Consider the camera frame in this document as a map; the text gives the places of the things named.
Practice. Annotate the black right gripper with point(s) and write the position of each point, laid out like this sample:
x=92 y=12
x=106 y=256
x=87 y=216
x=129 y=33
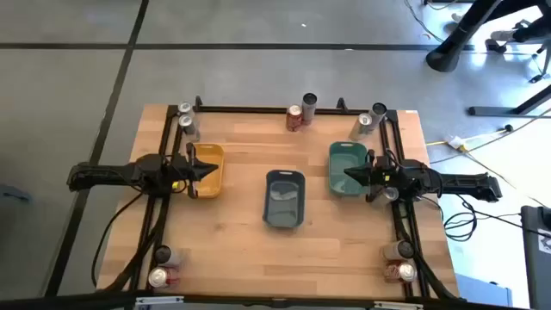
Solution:
x=385 y=176

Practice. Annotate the blue-grey object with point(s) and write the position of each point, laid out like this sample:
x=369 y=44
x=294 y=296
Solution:
x=10 y=191

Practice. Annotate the black desk leg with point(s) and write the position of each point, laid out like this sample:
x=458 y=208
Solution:
x=456 y=41

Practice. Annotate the green plastic bin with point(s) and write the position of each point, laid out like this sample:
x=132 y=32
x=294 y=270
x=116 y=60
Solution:
x=344 y=159

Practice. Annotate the tall white Celsius can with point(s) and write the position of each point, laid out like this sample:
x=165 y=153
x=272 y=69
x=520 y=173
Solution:
x=309 y=107
x=377 y=113
x=398 y=249
x=165 y=255

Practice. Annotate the office chair base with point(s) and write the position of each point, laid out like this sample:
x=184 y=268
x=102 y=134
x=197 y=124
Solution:
x=538 y=77

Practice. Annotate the black metal rig frame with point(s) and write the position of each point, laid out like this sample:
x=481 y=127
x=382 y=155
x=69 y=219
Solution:
x=258 y=109

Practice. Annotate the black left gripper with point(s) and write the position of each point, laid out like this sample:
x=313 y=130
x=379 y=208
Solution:
x=178 y=172

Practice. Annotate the dark blue plastic bin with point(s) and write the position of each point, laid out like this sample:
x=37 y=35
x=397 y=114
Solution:
x=284 y=202

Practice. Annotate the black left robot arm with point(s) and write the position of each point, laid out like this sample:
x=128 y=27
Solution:
x=107 y=174

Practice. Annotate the yellow plastic bin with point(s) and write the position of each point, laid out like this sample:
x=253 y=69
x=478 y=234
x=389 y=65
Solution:
x=213 y=186

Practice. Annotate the dark grey equipment case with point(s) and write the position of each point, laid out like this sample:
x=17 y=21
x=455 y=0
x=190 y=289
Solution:
x=536 y=267

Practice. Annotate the silver metal bracket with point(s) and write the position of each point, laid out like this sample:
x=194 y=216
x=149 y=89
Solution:
x=159 y=300
x=398 y=305

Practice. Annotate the person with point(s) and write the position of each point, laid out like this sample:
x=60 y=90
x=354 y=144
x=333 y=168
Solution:
x=534 y=28

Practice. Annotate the black desk foot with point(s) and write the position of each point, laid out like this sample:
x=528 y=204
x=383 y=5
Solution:
x=495 y=112

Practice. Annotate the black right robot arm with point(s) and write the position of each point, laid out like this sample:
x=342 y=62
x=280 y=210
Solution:
x=465 y=184

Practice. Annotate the grey box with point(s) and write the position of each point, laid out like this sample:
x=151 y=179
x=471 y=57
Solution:
x=482 y=293

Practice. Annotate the blue silver Red Bull can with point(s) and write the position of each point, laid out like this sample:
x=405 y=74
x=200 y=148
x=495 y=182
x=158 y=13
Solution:
x=185 y=106
x=187 y=122
x=363 y=125

